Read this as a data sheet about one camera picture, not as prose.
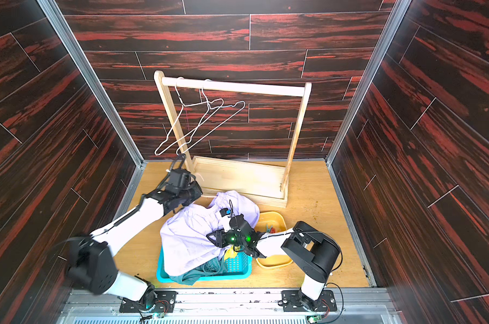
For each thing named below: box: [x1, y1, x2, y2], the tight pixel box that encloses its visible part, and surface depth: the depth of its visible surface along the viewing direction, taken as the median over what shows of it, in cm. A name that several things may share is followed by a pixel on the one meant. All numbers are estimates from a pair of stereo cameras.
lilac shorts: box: [160, 190, 260, 277], surface depth 76 cm
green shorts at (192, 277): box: [168, 258, 227, 286], surface depth 71 cm
